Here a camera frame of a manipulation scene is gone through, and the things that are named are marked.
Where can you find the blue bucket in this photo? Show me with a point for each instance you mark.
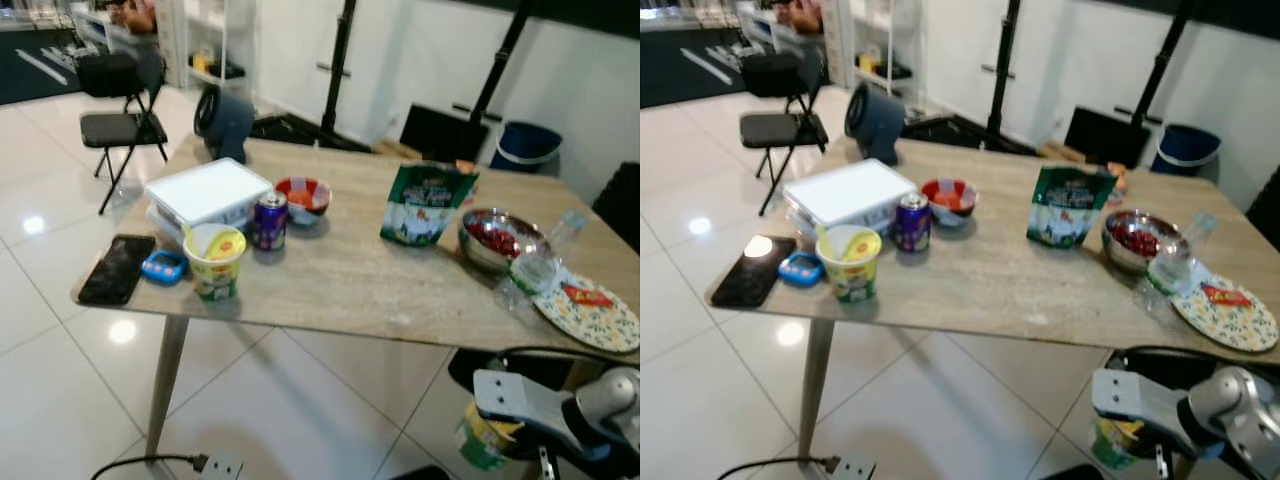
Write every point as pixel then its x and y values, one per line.
pixel 526 148
pixel 1186 150

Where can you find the clear plastic bottle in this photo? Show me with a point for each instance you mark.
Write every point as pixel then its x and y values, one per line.
pixel 535 268
pixel 1170 270

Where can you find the grey round fan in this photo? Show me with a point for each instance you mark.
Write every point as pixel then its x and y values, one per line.
pixel 222 118
pixel 874 118

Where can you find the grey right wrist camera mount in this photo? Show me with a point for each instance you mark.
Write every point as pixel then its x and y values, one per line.
pixel 520 400
pixel 1135 400

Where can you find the black flat board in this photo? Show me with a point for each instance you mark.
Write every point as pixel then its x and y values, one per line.
pixel 442 132
pixel 1105 137

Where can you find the green snack bag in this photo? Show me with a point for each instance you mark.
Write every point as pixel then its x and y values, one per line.
pixel 425 205
pixel 1070 208

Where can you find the black folding chair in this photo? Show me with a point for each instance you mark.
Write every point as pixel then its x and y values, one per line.
pixel 120 130
pixel 780 130

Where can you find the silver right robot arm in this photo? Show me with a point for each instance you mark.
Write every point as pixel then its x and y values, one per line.
pixel 615 400
pixel 1240 410

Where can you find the steel bowl with red fruit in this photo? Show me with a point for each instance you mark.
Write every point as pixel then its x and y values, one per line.
pixel 490 242
pixel 1135 242

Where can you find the red patterned bowl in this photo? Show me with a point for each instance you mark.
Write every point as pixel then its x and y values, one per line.
pixel 949 200
pixel 303 198

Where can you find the black tripod stand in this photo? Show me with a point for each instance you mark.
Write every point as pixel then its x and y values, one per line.
pixel 1000 70
pixel 498 70
pixel 1160 65
pixel 338 70

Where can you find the floral patterned plate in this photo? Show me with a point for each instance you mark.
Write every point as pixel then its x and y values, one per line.
pixel 1235 325
pixel 595 325

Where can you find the purple drink can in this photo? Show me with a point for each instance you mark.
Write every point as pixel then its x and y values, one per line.
pixel 911 226
pixel 269 224

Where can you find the wooden dining table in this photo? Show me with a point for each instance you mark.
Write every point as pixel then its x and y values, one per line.
pixel 1000 275
pixel 350 270

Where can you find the white lidded food container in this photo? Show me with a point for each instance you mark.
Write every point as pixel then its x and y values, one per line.
pixel 848 192
pixel 207 190

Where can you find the white shelf unit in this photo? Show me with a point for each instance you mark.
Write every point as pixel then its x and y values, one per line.
pixel 215 40
pixel 880 40

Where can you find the small red packet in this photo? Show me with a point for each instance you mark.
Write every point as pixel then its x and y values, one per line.
pixel 587 295
pixel 1226 295

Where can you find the person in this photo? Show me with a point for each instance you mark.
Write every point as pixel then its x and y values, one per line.
pixel 135 15
pixel 800 15

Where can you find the black smartphone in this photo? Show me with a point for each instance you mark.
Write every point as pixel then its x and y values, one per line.
pixel 116 270
pixel 752 275

